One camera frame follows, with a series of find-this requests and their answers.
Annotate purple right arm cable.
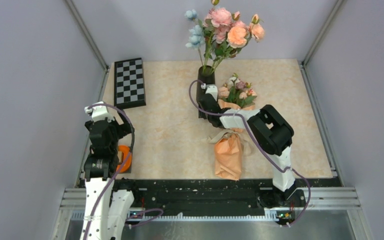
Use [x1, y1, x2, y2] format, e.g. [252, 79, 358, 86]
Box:
[188, 79, 312, 228]

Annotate aluminium frame rail right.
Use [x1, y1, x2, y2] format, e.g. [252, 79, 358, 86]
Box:
[301, 0, 347, 69]

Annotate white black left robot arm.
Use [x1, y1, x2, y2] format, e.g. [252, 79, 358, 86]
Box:
[80, 101, 141, 240]

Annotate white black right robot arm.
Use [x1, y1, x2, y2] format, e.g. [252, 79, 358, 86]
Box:
[194, 81, 296, 206]

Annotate orange paper bouquet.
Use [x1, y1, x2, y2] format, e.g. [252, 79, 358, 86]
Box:
[207, 73, 258, 182]

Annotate black grey chessboard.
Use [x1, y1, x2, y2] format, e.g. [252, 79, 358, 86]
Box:
[113, 57, 146, 110]

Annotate aluminium front frame rail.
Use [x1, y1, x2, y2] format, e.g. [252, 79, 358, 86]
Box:
[51, 187, 375, 240]

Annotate aluminium frame rail left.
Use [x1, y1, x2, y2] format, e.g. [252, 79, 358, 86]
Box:
[63, 0, 109, 71]

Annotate black cylindrical vase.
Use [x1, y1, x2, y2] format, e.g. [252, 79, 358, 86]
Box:
[196, 65, 217, 113]

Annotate aluminium frame rail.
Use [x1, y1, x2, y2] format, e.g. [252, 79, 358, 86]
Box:
[63, 0, 109, 71]
[301, 0, 347, 69]
[51, 187, 375, 240]

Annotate pink orange blue flowers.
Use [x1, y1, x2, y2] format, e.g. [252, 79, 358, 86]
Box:
[184, 0, 265, 76]

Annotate orange curved toy track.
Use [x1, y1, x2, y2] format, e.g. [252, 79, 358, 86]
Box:
[116, 145, 132, 174]

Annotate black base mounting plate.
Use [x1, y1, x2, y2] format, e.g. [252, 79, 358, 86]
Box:
[77, 178, 343, 218]

